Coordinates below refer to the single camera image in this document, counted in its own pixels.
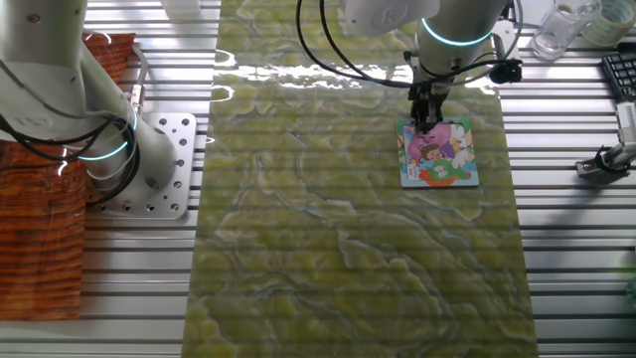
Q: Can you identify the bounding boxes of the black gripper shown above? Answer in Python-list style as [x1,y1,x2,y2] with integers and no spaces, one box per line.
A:
[406,77,452,135]

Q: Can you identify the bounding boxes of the butterfly girl puzzle board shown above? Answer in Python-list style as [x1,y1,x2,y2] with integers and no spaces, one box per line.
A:
[395,116,481,190]

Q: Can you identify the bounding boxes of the green marble pattern mat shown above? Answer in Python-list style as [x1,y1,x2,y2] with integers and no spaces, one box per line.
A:
[181,0,541,358]

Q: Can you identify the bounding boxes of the clear plastic containers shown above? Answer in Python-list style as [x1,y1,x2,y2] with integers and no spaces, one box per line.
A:
[528,0,603,63]

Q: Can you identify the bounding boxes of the black keyboard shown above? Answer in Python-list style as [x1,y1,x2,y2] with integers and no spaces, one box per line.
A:
[601,51,636,103]

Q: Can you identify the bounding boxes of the large cream tape roll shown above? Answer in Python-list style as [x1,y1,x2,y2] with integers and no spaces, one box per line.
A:
[580,0,636,49]

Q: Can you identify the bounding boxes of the brown wood grain mat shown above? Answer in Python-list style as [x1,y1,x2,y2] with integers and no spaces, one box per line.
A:
[0,32,137,322]

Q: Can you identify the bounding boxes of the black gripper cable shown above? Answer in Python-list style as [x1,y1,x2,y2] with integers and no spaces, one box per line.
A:
[294,0,524,90]

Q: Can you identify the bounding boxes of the wrist camera with silver bracket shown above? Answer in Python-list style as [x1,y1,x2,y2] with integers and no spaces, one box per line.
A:
[488,19,525,86]

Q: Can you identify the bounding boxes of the silver camera mount clamp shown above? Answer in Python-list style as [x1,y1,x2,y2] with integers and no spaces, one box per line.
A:
[574,141,636,181]

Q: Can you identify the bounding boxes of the ridged silver camera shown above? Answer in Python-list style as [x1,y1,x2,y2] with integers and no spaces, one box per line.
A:
[614,100,636,146]

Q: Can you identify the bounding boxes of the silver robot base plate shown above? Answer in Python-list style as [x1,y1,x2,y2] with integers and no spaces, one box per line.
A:
[96,111,199,221]

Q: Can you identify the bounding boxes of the grey cable with metal connector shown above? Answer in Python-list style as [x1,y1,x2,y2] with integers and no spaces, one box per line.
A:
[128,43,150,114]

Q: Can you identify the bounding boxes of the black arm base cable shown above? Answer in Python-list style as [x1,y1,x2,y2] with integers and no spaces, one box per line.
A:
[0,106,142,206]

